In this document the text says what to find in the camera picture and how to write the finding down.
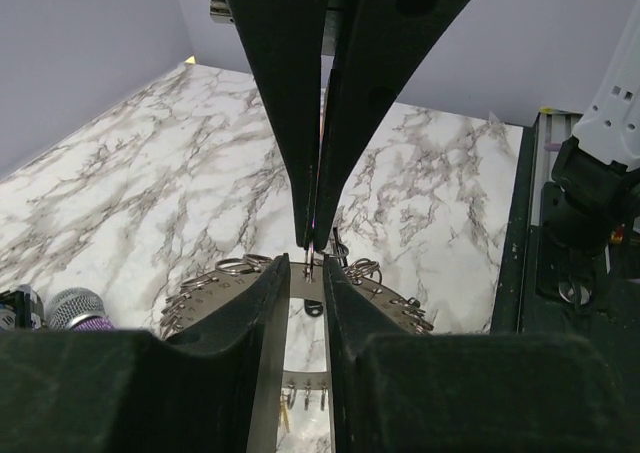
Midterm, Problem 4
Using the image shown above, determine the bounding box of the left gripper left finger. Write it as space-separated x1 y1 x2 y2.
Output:
1 255 290 452

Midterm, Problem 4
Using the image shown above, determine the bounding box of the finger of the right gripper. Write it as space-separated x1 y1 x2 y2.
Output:
314 0 470 250
228 0 323 247

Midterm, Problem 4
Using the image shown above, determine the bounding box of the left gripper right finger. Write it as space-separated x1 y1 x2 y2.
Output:
323 259 633 452

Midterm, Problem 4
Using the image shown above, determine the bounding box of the round metal keyring disc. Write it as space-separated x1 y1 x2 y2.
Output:
160 252 436 414

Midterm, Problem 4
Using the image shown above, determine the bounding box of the black clear key tag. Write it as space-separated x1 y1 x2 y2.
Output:
303 299 324 318

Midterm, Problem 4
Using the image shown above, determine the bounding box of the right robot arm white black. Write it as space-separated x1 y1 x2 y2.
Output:
210 0 639 251

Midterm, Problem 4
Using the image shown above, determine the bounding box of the purple glitter microphone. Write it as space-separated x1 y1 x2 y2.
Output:
45 287 114 331

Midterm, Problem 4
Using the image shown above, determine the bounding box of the black poker chip case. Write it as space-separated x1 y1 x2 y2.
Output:
0 284 45 332

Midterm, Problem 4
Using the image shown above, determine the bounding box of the black mounting base rail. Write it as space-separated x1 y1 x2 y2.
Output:
490 113 639 368

